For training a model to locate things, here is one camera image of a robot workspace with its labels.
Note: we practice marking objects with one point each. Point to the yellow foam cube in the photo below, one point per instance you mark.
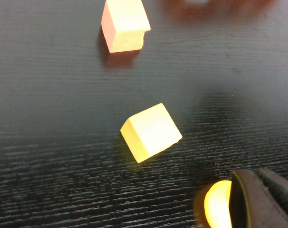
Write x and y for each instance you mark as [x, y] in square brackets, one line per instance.
[151, 133]

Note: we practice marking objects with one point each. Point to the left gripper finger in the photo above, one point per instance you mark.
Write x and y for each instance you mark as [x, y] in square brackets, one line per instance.
[258, 204]

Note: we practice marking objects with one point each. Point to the orange foam cube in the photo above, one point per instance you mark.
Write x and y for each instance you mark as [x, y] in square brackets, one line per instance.
[125, 23]

